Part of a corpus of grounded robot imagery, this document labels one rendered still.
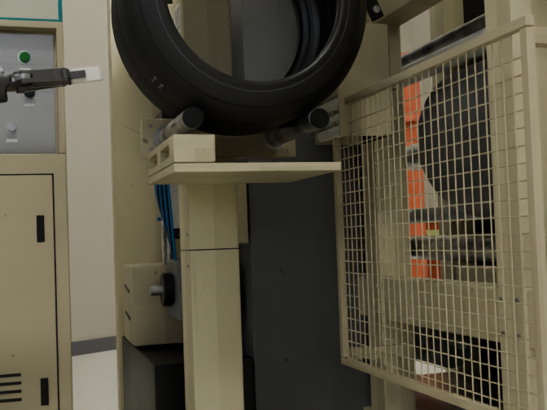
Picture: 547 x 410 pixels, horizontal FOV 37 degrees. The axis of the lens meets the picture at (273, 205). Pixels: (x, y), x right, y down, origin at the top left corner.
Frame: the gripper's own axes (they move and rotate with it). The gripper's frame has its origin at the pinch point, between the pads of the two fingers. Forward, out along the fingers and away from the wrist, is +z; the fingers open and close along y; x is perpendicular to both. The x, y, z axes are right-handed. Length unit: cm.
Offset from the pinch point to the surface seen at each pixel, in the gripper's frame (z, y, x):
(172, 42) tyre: 17.3, -11.6, -2.3
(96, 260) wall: 22, 327, 50
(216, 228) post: 29, 26, 37
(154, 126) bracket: 16.9, 24.0, 10.0
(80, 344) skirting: 5, 318, 96
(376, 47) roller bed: 78, 19, -2
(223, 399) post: 23, 26, 80
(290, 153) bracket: 51, 24, 22
